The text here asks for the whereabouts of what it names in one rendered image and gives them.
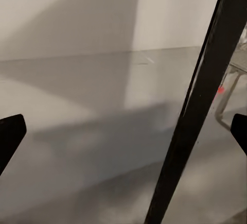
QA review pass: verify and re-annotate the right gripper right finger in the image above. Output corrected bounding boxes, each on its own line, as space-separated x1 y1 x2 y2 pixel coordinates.
231 114 247 155

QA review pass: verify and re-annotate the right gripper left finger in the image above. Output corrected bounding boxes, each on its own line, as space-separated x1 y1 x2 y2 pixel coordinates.
0 114 27 175

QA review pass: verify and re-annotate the poster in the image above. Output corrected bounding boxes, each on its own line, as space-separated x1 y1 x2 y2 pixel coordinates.
147 0 247 224

